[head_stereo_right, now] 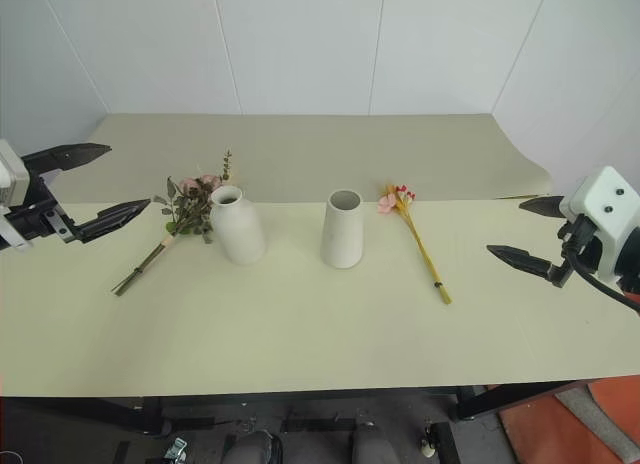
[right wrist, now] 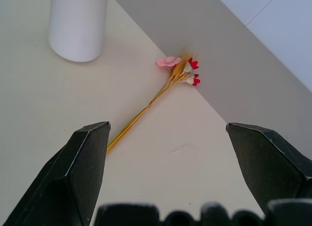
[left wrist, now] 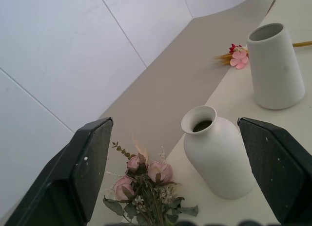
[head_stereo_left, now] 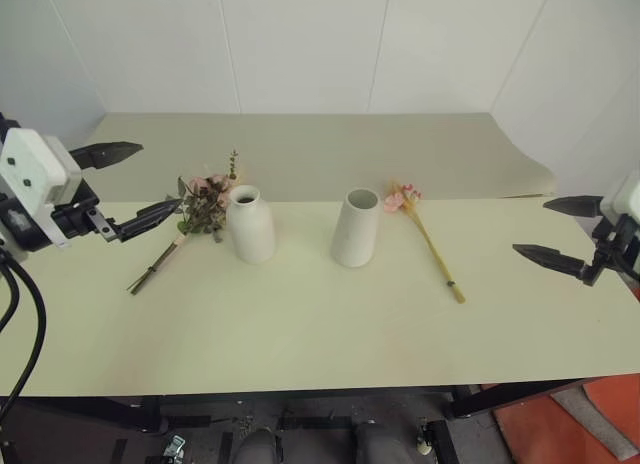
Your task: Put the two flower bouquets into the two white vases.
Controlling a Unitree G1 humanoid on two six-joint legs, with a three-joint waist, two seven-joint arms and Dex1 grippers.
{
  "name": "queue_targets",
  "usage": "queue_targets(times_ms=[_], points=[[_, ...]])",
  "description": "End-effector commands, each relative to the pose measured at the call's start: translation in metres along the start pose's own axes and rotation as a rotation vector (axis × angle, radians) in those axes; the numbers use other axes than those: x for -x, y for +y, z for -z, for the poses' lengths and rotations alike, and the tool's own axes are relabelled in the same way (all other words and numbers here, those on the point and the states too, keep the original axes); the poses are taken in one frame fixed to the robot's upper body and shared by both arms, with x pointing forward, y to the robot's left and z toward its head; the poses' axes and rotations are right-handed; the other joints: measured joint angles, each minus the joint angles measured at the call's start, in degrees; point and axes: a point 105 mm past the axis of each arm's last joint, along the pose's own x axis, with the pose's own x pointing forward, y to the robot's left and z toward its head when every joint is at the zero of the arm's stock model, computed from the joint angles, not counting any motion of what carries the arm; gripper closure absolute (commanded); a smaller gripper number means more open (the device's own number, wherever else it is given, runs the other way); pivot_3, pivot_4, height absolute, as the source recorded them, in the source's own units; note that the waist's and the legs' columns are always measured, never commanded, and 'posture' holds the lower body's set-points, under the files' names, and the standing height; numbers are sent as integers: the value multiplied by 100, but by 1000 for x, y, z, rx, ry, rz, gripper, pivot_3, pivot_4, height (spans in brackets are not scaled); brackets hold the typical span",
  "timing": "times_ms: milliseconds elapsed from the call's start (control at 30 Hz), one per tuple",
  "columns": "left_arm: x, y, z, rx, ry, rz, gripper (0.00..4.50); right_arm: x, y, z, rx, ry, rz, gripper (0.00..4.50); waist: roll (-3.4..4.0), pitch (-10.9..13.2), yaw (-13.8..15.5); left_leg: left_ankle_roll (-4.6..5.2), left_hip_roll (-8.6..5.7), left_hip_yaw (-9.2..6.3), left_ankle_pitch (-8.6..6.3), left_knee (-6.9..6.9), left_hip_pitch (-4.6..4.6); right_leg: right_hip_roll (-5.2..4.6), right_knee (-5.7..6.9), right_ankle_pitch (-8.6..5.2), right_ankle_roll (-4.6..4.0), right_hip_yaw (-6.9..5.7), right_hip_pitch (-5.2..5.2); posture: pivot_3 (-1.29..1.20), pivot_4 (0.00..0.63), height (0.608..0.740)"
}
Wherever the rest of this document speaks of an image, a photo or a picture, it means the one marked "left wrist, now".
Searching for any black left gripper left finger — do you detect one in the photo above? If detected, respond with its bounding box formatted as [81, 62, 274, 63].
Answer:
[4, 117, 114, 226]

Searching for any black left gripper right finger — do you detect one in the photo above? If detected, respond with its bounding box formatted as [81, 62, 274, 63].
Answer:
[237, 116, 312, 226]

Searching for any white narrow-neck ceramic vase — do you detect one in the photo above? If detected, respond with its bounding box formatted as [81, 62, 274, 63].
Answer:
[181, 105, 256, 200]

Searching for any white cylindrical ceramic vase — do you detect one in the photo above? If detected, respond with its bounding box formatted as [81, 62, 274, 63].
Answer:
[246, 23, 306, 111]

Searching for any pink rose bouquet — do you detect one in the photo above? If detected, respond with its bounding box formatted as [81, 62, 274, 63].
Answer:
[102, 135, 199, 226]

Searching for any dried wheat flower bouquet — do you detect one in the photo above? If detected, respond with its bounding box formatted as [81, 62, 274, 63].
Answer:
[213, 41, 312, 70]

